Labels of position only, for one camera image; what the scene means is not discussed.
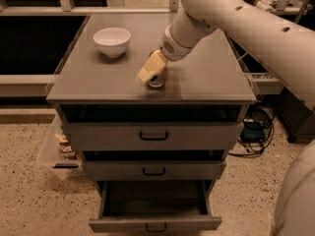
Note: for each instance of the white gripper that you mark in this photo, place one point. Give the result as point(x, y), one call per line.
point(171, 50)

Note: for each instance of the orange soda can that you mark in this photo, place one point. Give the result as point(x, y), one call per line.
point(158, 80)

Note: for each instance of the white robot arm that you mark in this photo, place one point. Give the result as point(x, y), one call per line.
point(287, 51)

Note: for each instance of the grey drawer cabinet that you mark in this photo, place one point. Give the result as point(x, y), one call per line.
point(206, 87)

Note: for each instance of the grey top drawer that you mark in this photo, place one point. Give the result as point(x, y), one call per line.
point(132, 136)

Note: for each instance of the grey drawer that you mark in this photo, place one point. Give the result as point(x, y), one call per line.
point(132, 136)
point(155, 207)
point(153, 170)

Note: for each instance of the grey middle drawer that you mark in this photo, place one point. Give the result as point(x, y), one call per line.
point(153, 170)

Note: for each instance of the grey bottom drawer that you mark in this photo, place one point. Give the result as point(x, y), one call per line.
point(155, 207)

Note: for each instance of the white ceramic bowl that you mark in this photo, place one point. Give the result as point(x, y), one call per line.
point(113, 42)

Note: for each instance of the blue electronics box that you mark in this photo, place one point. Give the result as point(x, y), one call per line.
point(253, 132)

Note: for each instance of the white power strip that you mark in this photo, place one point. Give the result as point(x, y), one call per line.
point(261, 0)

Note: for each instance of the clear plastic snack bin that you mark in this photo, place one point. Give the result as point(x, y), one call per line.
point(56, 154)

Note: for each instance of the dark side cabinet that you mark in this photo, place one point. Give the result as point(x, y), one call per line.
point(296, 117)

